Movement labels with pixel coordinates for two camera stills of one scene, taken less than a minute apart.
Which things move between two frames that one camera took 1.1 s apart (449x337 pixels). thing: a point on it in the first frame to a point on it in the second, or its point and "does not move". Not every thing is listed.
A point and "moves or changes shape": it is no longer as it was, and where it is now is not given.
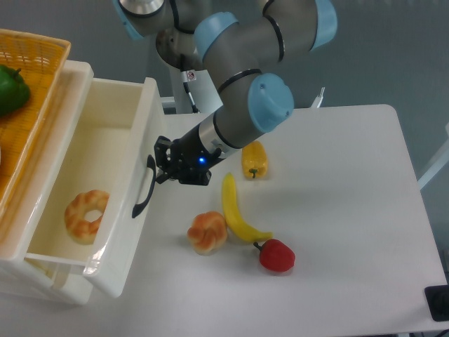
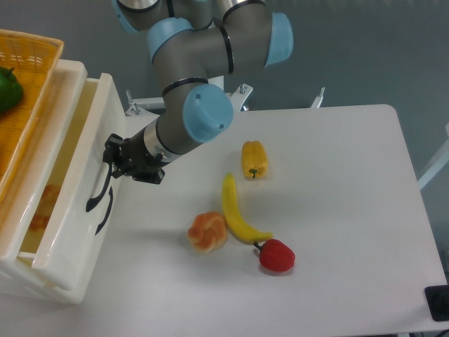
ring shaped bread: (79, 229) to (49, 198)
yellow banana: (240, 230) does not move
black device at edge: (437, 298) does not move
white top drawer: (95, 215) moves or changes shape
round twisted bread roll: (208, 232) does not move
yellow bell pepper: (255, 161) does not move
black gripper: (190, 159) to (136, 161)
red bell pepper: (276, 255) does not move
